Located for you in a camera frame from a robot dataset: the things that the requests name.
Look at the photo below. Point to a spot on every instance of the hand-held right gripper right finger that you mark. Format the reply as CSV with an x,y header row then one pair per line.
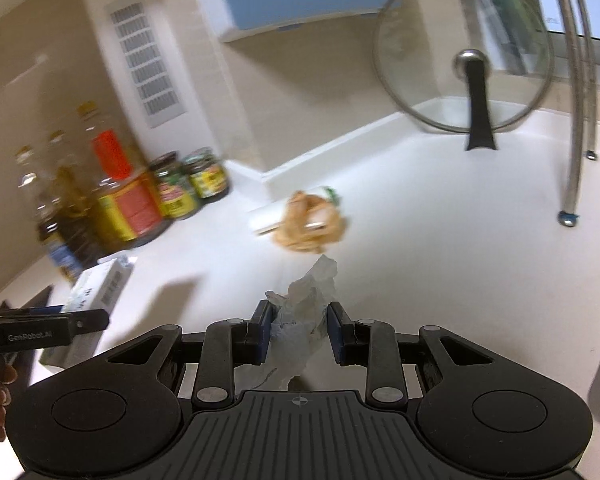
x,y
337,332

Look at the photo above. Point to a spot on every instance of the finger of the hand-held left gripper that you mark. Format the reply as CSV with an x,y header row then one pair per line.
x,y
42,308
87,321

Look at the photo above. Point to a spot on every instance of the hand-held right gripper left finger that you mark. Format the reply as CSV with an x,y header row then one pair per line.
x,y
262,332

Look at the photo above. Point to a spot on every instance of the white green cardboard box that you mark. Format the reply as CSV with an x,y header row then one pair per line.
x,y
100,285

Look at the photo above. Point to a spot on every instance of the white paper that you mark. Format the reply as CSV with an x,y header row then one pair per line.
x,y
300,310

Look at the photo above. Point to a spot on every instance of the person's left hand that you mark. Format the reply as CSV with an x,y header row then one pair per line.
x,y
0,395

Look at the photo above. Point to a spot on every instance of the dark oil bottle blue label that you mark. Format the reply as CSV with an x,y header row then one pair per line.
x,y
50,240

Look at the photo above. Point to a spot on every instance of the slim yellow oil bottle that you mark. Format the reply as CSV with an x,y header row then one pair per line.
x,y
75,210

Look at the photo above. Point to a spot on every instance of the orange plastic bag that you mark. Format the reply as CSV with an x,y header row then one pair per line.
x,y
305,230

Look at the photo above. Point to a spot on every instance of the large oil bottle red label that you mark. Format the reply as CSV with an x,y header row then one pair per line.
x,y
130,205

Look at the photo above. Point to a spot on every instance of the large sauce jar yellow label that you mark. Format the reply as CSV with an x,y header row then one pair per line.
x,y
175,200

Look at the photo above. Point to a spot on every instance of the small sauce jar yellow label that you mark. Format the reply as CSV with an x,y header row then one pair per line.
x,y
207,180

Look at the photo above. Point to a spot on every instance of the glass pot lid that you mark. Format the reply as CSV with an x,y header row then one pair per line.
x,y
420,60

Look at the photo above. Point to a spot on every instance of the white wall vent grille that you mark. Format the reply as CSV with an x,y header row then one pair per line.
x,y
145,60

